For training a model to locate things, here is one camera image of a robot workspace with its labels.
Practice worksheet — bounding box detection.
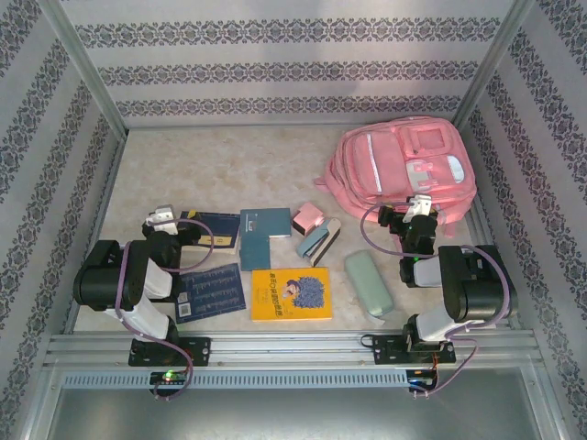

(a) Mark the thick navy book yellow label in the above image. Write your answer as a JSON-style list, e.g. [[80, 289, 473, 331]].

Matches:
[[178, 209, 243, 257]]

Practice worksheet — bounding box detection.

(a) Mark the thin blue book white text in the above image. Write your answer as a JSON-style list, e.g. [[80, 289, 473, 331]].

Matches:
[[173, 262, 248, 325]]

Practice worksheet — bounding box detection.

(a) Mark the mint green pencil case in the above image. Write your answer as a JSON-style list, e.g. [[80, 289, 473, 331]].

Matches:
[[343, 249, 394, 327]]

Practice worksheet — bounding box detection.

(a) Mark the pink student backpack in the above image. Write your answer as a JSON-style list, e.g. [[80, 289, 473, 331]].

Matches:
[[314, 116, 478, 239]]

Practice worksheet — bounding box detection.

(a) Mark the light blue black stapler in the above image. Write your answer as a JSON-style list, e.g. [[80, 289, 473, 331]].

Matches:
[[295, 216, 342, 268]]

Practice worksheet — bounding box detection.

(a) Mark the teal notebook with white label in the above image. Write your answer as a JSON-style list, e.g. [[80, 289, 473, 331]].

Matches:
[[239, 207, 294, 239]]

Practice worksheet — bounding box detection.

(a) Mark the small pink box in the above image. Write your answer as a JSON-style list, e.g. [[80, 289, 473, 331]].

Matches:
[[291, 203, 326, 237]]

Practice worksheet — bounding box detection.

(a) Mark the yellow book with cartoon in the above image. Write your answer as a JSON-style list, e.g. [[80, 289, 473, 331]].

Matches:
[[250, 267, 334, 323]]

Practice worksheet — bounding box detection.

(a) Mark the left controller board green light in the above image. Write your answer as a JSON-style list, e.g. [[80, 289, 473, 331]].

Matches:
[[150, 370, 187, 386]]

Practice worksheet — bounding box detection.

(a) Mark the right controller board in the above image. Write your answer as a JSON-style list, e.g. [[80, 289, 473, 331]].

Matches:
[[407, 369, 439, 391]]

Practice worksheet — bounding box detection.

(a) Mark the grey metal sheet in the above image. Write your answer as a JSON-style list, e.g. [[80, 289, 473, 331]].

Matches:
[[27, 387, 565, 440]]

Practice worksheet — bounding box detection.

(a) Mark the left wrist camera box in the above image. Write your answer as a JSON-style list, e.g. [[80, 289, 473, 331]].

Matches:
[[145, 205, 204, 248]]

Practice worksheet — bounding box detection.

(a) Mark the left aluminium side rail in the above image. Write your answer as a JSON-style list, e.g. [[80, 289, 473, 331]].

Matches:
[[63, 132, 127, 334]]

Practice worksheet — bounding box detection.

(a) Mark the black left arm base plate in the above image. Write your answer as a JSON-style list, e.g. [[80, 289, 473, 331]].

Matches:
[[127, 336, 212, 368]]

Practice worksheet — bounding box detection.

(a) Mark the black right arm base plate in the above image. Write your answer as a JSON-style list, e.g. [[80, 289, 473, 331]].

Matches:
[[371, 333, 458, 366]]

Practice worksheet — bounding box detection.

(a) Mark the aluminium back rail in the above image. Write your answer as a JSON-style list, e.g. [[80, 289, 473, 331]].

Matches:
[[123, 119, 455, 132]]

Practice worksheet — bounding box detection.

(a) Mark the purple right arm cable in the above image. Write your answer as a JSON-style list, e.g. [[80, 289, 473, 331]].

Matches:
[[360, 203, 513, 398]]

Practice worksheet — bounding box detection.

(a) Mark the aluminium mounting rail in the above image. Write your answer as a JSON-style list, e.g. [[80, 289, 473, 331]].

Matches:
[[43, 332, 537, 368]]

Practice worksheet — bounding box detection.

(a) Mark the slotted grey cable duct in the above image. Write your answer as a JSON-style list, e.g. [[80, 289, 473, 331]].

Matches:
[[61, 368, 437, 391]]

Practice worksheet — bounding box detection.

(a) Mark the right aluminium frame post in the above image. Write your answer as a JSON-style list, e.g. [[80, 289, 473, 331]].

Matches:
[[449, 0, 537, 137]]

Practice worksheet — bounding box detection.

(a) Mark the aluminium frame post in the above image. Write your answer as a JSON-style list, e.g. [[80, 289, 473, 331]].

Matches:
[[39, 0, 132, 138], [449, 0, 537, 137]]

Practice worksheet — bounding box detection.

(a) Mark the left aluminium frame post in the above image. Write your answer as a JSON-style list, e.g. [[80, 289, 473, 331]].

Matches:
[[39, 0, 132, 138]]

